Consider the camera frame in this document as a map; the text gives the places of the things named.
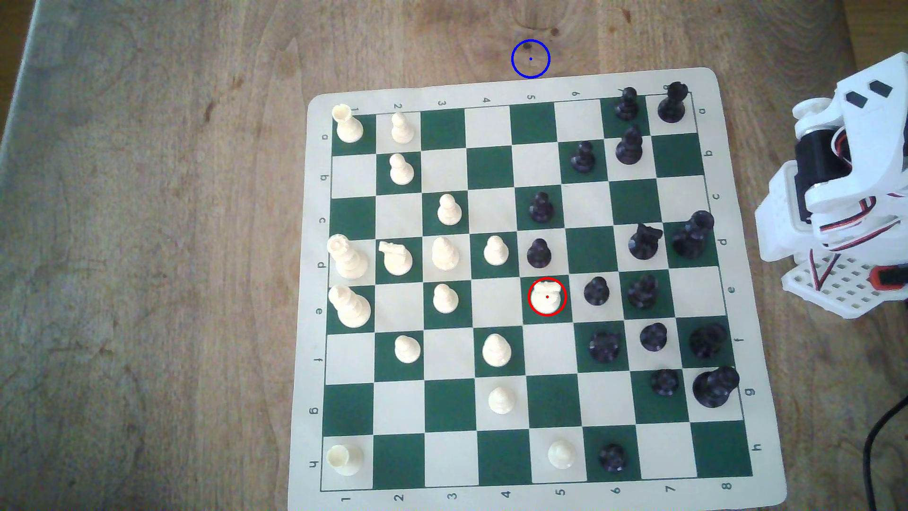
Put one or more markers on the white chess knight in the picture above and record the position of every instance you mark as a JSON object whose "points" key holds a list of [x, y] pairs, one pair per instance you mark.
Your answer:
{"points": [[546, 302], [397, 261]]}

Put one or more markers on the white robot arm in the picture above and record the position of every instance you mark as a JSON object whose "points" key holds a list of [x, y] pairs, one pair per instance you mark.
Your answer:
{"points": [[876, 142]]}

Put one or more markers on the white chess bishop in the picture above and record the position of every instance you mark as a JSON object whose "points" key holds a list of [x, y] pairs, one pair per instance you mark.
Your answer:
{"points": [[445, 255], [496, 352]]}

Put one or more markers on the white chess pawn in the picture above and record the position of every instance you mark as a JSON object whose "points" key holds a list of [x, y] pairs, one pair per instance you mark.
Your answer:
{"points": [[501, 402], [408, 350], [561, 455], [449, 212], [496, 252], [445, 301], [401, 172], [402, 131]]}

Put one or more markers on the black chess pawn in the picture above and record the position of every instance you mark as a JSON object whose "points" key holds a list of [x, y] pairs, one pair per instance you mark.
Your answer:
{"points": [[541, 208], [626, 106], [596, 292], [612, 458], [653, 338], [665, 382], [583, 160], [539, 255]]}

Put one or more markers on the green white chess board mat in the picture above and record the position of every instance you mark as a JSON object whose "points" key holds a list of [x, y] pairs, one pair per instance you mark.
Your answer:
{"points": [[489, 167]]}

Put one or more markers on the white chess queen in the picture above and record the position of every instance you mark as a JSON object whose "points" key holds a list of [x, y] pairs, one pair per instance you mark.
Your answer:
{"points": [[348, 261]]}

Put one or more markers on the white chess king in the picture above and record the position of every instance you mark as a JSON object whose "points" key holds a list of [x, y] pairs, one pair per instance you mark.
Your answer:
{"points": [[352, 309]]}

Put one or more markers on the white chess rook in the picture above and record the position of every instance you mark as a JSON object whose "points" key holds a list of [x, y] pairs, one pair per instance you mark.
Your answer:
{"points": [[348, 128], [345, 460]]}

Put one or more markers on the black chess knight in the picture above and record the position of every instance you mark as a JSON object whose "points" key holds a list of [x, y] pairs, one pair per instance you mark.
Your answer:
{"points": [[644, 244], [604, 347]]}

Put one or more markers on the black chess bishop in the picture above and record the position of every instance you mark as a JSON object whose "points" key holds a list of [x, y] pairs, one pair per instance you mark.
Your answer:
{"points": [[643, 294]]}

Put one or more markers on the black chess queen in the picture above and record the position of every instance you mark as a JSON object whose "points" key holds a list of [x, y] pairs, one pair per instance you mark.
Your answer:
{"points": [[691, 238]]}

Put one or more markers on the black chess rook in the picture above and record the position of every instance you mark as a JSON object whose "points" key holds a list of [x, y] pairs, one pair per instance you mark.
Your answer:
{"points": [[672, 105], [708, 341]]}

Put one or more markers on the black chess king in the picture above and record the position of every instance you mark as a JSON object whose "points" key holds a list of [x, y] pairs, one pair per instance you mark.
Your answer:
{"points": [[714, 388]]}

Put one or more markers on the black pawn b7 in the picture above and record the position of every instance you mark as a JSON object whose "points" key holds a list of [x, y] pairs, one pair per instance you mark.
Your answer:
{"points": [[629, 147]]}

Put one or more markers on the red black table clamp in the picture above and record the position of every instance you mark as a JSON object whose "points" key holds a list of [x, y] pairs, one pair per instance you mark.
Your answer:
{"points": [[887, 278]]}

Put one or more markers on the white perforated base plate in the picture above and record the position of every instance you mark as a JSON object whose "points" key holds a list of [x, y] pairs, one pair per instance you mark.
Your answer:
{"points": [[844, 287]]}

